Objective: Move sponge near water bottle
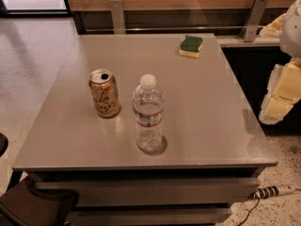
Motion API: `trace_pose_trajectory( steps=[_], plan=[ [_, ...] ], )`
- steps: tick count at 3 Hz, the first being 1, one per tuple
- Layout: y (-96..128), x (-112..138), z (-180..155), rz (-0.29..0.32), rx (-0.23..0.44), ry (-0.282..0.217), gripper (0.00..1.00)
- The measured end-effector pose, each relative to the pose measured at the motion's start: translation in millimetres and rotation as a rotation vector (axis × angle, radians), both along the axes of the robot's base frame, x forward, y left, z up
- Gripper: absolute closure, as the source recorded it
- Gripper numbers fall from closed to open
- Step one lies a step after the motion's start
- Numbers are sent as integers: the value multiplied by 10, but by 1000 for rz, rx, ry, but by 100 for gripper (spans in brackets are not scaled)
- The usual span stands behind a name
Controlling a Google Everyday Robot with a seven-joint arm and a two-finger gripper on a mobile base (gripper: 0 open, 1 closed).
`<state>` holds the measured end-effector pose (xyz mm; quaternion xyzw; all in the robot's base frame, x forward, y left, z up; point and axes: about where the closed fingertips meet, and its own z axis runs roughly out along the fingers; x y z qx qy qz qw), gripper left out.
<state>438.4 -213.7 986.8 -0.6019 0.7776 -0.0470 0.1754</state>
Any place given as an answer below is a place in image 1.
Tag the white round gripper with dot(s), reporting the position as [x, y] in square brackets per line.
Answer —
[292, 32]

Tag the green and yellow sponge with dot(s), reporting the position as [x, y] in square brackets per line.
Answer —
[191, 46]

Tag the clear plastic water bottle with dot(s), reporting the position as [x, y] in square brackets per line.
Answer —
[148, 107]

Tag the white power strip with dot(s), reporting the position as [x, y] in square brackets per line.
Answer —
[272, 191]

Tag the gold LaCroix soda can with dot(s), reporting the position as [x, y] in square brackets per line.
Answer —
[104, 92]

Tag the upper grey drawer front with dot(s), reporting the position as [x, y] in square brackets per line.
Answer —
[158, 192]

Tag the grey drawer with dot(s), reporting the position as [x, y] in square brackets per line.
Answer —
[158, 192]
[150, 217]

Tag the lower grey drawer front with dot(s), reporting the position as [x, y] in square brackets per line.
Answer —
[150, 217]

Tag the dark chair seat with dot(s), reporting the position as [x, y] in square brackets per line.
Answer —
[24, 205]

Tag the right metal wall bracket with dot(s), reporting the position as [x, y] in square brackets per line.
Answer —
[250, 29]

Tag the metal wall bracket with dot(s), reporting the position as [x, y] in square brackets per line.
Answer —
[117, 15]
[250, 29]

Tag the left metal wall bracket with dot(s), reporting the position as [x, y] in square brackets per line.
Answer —
[117, 15]

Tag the horizontal metal rail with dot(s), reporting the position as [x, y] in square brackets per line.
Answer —
[165, 30]

